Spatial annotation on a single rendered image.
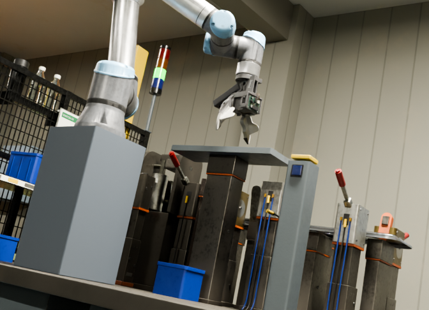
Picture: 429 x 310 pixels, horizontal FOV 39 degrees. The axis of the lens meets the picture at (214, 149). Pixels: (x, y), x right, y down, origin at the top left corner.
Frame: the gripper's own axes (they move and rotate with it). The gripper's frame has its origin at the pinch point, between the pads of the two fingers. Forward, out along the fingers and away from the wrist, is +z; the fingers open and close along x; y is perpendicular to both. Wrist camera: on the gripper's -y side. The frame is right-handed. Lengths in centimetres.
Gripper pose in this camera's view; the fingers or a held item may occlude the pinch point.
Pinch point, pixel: (230, 138)
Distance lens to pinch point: 192.3
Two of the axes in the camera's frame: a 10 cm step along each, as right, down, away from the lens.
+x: 6.8, 3.0, 6.7
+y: 7.1, -0.3, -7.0
